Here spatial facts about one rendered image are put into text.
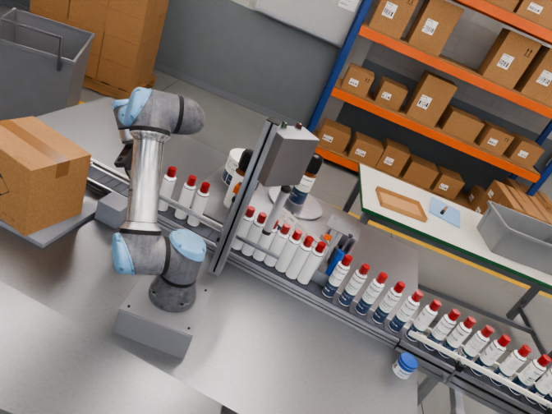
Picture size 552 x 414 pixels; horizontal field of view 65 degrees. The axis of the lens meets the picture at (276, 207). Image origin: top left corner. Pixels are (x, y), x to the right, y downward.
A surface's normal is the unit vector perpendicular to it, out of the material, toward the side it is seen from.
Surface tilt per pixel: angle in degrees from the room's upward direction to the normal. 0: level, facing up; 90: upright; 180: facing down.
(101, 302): 0
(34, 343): 0
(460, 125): 90
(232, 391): 0
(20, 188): 90
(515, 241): 95
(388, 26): 90
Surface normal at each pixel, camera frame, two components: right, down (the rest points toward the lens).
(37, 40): 0.19, 0.51
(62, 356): 0.36, -0.80
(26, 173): -0.43, 0.32
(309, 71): -0.14, 0.47
